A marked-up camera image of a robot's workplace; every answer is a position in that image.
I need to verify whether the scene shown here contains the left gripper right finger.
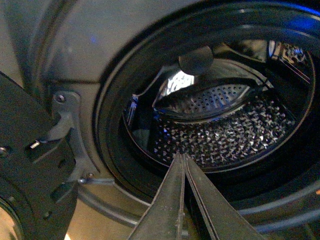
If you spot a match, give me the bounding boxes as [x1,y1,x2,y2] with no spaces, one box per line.
[184,154,264,240]

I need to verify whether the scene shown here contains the washing machine door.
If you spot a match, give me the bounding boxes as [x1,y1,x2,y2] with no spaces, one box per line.
[0,74,77,240]

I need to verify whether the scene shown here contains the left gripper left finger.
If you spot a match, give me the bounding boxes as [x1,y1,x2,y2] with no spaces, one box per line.
[128,153,186,240]

